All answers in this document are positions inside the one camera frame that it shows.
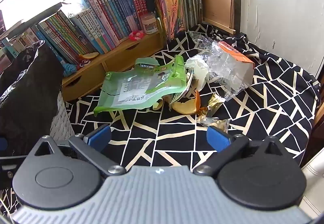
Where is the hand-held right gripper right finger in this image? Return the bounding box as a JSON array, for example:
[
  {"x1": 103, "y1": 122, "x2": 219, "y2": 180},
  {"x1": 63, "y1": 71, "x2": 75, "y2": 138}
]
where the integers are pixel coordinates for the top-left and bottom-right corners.
[{"x1": 194, "y1": 126, "x2": 286, "y2": 176}]

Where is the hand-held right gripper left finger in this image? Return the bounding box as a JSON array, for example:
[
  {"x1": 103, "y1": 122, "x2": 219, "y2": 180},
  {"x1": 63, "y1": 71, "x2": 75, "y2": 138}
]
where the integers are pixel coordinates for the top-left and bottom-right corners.
[{"x1": 32, "y1": 125, "x2": 126, "y2": 177}]

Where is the clear snack packet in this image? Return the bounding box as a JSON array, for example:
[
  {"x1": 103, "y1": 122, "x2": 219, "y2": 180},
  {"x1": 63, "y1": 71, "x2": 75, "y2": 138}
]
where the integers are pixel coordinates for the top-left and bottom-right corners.
[{"x1": 197, "y1": 116, "x2": 229, "y2": 136}]

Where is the gold foil wrapper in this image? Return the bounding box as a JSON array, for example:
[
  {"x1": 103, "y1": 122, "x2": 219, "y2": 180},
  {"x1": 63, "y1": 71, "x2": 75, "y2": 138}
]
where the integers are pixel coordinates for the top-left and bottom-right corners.
[{"x1": 197, "y1": 93, "x2": 226, "y2": 117}]

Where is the white woven trash bin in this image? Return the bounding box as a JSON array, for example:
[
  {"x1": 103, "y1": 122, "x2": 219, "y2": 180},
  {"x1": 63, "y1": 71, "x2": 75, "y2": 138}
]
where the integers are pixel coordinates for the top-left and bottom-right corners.
[{"x1": 49, "y1": 91, "x2": 75, "y2": 143}]

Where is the large orange peel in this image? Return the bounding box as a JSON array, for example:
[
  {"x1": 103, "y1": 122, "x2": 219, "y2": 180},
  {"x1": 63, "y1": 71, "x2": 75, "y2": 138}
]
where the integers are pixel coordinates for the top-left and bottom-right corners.
[{"x1": 171, "y1": 90, "x2": 201, "y2": 114}]

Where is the black trash bag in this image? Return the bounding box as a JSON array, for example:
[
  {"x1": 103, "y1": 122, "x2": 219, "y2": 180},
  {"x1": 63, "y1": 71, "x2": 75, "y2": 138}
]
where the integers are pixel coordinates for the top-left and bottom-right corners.
[{"x1": 0, "y1": 40, "x2": 67, "y2": 159}]

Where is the green snack bag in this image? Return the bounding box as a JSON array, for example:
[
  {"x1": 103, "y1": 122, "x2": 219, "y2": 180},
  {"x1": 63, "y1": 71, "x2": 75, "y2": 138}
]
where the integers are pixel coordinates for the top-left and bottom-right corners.
[{"x1": 94, "y1": 55, "x2": 194, "y2": 115}]

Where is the clear plastic wrap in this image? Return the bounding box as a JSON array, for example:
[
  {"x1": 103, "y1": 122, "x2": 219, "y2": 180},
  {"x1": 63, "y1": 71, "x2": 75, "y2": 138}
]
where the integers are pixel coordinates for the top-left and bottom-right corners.
[{"x1": 186, "y1": 30, "x2": 254, "y2": 101}]

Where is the white tissue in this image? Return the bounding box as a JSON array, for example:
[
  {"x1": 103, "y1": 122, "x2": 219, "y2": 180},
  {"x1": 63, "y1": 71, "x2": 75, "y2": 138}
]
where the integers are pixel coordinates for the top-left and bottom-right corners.
[{"x1": 185, "y1": 58, "x2": 212, "y2": 91}]

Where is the row of upright books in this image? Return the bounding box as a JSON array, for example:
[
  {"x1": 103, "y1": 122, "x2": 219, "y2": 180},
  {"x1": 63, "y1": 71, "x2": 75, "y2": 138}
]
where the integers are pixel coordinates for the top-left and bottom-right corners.
[{"x1": 0, "y1": 0, "x2": 152, "y2": 72}]

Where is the blue yarn ball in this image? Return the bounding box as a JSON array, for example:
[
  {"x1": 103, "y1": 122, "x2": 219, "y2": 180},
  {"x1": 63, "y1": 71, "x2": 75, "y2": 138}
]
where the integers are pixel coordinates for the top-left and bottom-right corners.
[{"x1": 62, "y1": 63, "x2": 78, "y2": 77}]

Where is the black patterned tablecloth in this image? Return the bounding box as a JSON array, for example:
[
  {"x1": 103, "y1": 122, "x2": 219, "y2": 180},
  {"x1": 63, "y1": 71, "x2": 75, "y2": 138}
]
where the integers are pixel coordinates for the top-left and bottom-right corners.
[{"x1": 0, "y1": 24, "x2": 321, "y2": 214}]

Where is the wooden desk organiser with drawers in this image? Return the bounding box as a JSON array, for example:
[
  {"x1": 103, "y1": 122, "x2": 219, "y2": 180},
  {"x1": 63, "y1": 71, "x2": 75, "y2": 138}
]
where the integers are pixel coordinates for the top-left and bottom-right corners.
[{"x1": 61, "y1": 31, "x2": 165, "y2": 101}]

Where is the yellow banana toy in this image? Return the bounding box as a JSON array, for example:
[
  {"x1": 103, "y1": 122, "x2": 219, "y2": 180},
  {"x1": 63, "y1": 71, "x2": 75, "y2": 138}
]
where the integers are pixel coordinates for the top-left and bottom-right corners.
[{"x1": 78, "y1": 52, "x2": 100, "y2": 60}]

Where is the white chair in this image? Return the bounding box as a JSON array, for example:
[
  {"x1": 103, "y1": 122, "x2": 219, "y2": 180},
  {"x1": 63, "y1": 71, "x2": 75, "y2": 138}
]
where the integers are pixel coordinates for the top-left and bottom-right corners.
[{"x1": 300, "y1": 148, "x2": 324, "y2": 219}]

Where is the small jar with white lid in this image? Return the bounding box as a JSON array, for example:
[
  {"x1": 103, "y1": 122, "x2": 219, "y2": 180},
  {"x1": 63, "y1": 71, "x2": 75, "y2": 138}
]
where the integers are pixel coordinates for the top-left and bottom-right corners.
[{"x1": 140, "y1": 14, "x2": 159, "y2": 34}]

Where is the stack of thin colourful booklets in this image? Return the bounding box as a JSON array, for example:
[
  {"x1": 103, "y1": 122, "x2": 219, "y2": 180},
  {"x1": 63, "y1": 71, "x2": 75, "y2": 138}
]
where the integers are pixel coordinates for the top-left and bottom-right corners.
[{"x1": 149, "y1": 0, "x2": 203, "y2": 42}]

